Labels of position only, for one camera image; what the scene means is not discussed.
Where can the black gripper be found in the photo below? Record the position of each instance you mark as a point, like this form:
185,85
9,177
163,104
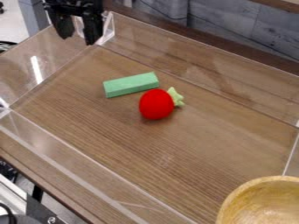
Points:
77,8

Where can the red plush strawberry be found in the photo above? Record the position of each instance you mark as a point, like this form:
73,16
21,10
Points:
157,102

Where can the green foam block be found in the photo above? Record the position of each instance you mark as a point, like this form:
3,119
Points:
129,84

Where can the wooden bowl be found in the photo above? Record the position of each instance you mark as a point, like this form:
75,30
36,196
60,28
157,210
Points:
263,201

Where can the grey post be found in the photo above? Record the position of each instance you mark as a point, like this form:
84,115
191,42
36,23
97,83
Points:
33,15

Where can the clear acrylic tray enclosure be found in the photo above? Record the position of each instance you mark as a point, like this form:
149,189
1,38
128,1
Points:
151,129

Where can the black metal bracket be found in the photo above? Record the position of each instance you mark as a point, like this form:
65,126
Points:
39,214

